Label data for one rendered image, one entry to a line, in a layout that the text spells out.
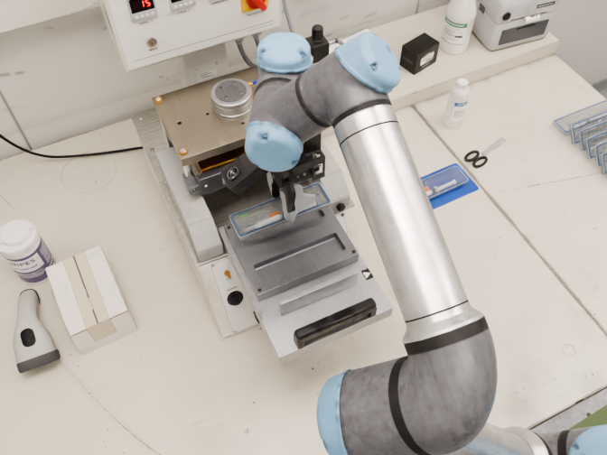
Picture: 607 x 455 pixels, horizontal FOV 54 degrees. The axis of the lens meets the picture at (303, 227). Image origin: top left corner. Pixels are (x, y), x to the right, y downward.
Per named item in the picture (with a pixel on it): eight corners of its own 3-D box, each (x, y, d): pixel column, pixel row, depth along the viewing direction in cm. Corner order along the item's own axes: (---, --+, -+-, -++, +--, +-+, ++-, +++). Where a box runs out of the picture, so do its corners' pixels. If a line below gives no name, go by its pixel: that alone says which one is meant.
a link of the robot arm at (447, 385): (517, 461, 58) (344, 16, 65) (422, 472, 65) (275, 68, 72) (552, 420, 67) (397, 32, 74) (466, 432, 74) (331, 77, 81)
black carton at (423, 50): (398, 64, 170) (401, 44, 164) (420, 51, 173) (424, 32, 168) (414, 75, 167) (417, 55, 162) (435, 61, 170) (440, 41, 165)
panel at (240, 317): (231, 335, 126) (208, 264, 117) (357, 282, 134) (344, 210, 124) (234, 340, 125) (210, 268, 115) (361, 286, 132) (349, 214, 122)
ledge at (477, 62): (256, 77, 174) (256, 64, 170) (494, 0, 195) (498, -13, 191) (302, 144, 158) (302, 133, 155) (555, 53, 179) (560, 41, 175)
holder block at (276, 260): (225, 233, 115) (223, 225, 113) (319, 198, 120) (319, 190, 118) (258, 301, 106) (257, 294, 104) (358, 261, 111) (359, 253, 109)
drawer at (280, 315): (219, 239, 119) (214, 216, 113) (319, 201, 124) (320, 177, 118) (280, 366, 103) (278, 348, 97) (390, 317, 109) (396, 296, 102)
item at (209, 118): (152, 111, 128) (137, 62, 117) (284, 69, 135) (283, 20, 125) (189, 191, 115) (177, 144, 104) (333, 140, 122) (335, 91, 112)
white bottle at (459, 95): (438, 122, 163) (448, 80, 151) (451, 114, 165) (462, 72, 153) (452, 132, 161) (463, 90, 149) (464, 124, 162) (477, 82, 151)
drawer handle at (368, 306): (293, 339, 102) (293, 329, 99) (370, 306, 106) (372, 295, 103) (298, 349, 101) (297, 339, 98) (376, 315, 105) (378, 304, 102)
